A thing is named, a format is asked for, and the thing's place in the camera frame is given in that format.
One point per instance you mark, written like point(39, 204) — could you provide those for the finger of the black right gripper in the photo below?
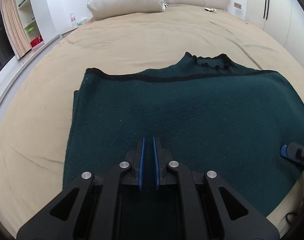
point(293, 153)

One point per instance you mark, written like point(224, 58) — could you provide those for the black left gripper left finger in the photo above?
point(136, 159)

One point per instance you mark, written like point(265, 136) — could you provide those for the beige curtain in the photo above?
point(14, 28)

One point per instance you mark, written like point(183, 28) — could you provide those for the dark green knit sweater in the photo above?
point(211, 113)

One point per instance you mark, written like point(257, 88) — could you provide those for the beige bed sheet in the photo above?
point(35, 116)

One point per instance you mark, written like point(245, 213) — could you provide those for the striped black white cloth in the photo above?
point(165, 4)

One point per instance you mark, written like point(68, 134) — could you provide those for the wall socket plate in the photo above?
point(238, 5)

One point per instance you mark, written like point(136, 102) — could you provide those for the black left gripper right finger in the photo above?
point(161, 158)

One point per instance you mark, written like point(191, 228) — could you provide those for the small item on bed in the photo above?
point(212, 10)

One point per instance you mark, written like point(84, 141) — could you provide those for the white wall shelf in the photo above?
point(28, 21)

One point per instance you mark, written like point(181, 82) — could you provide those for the red box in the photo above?
point(36, 41)

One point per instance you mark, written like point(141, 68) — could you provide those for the plastic water bottle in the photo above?
point(73, 20)

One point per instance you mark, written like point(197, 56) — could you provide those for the white wardrobe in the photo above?
point(283, 20)

